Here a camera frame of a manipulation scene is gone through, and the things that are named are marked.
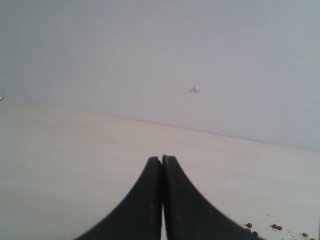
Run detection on pile of brown pellets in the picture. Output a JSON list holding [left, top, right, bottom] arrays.
[[241, 212, 320, 240]]

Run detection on white wall plug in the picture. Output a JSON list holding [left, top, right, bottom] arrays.
[[191, 86, 201, 93]]

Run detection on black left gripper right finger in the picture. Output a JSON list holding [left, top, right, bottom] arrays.
[[162, 155, 260, 240]]

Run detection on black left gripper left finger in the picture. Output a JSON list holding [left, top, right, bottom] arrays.
[[77, 156, 162, 240]]

